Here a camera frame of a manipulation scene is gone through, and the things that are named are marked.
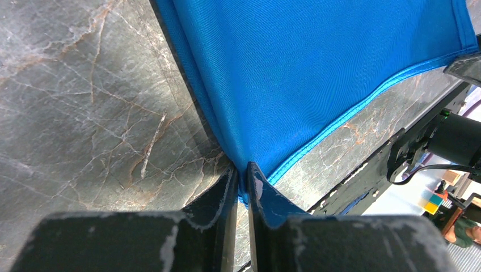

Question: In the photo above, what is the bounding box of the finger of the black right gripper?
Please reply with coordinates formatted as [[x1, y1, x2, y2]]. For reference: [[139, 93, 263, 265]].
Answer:
[[443, 52, 480, 87]]

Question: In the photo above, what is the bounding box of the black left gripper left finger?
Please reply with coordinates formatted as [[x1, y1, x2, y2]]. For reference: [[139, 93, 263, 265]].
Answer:
[[11, 168, 238, 271]]

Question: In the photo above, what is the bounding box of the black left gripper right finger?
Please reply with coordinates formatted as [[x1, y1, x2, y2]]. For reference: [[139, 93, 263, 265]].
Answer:
[[247, 162, 456, 271]]

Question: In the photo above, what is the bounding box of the blue cloth napkin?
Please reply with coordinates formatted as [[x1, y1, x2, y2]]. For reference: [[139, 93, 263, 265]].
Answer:
[[157, 1, 478, 184]]

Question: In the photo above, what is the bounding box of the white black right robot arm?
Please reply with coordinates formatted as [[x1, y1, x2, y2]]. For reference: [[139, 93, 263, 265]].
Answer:
[[386, 51, 480, 185]]

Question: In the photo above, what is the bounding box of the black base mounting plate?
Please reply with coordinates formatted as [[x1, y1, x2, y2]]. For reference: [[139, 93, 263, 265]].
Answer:
[[309, 82, 471, 216]]

